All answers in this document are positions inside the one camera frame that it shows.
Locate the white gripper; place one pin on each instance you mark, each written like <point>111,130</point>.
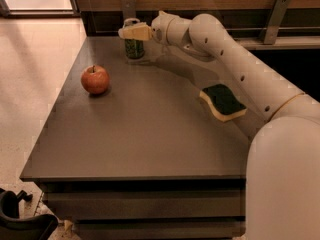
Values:
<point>159,27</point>

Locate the green soda can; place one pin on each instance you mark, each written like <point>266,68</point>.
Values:
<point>134,49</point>

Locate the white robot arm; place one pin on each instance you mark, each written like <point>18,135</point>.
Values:
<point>283,164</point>

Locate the red apple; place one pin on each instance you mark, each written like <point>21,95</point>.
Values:
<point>95,80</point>

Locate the green and yellow sponge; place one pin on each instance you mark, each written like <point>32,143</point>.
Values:
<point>222,102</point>

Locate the black chair base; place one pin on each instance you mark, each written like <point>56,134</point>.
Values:
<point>13,227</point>

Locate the left metal wall bracket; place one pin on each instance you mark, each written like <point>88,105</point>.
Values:
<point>128,8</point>

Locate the metal wall bracket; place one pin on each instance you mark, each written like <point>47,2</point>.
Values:
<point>128,8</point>
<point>277,13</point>

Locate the right metal wall bracket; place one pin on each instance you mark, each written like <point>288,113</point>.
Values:
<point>277,13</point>

